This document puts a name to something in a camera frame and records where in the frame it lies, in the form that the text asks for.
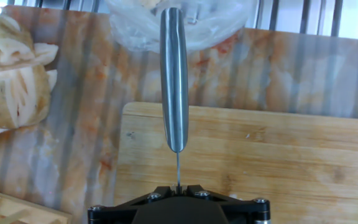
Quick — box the marble pattern plastic sheet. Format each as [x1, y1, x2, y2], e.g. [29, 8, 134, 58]
[0, 4, 358, 224]

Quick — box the bamboo cutting board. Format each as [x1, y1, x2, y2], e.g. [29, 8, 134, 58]
[113, 101, 358, 224]

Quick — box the steel cleaver knife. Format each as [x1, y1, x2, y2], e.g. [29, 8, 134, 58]
[159, 6, 190, 195]

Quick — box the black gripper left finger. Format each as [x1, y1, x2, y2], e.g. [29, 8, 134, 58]
[87, 185, 180, 224]

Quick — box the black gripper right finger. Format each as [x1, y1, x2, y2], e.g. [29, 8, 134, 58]
[178, 184, 272, 224]

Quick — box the lotus root chunk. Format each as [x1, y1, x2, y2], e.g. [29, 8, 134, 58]
[31, 42, 60, 67]
[0, 12, 37, 78]

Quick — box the clear plastic bag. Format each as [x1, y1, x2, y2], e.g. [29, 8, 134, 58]
[105, 0, 258, 53]

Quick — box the wooden peg rack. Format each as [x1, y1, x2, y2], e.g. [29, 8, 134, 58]
[0, 185, 73, 224]

